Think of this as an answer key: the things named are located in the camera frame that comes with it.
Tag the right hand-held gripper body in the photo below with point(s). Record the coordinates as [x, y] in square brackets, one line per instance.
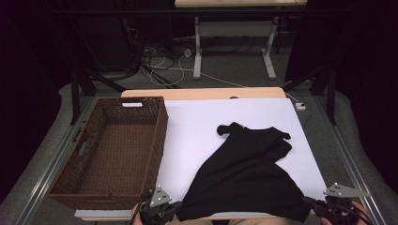
[338, 212]

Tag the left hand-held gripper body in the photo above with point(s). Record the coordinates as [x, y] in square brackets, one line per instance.
[159, 198]

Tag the brown wicker basket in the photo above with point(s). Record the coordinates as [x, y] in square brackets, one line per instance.
[125, 146]

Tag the black tank top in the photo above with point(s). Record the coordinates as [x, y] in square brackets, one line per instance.
[244, 181]

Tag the person's right hand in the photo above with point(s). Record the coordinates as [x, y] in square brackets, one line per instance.
[363, 215]

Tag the person's left hand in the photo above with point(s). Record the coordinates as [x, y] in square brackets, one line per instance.
[136, 215]

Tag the white foam board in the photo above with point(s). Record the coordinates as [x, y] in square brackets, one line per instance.
[194, 131]

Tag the white adapter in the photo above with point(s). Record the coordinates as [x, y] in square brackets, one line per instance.
[300, 106]

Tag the black metal stand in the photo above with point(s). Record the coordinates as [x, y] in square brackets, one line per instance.
[75, 100]
[331, 100]

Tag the white plug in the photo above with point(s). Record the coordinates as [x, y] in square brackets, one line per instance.
[187, 52]

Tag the black curtain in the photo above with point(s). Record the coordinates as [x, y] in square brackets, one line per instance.
[369, 62]
[25, 78]

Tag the white-legged desk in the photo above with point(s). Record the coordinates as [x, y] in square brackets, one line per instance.
[234, 29]

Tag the aluminium rail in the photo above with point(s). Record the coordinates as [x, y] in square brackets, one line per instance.
[347, 156]
[47, 175]

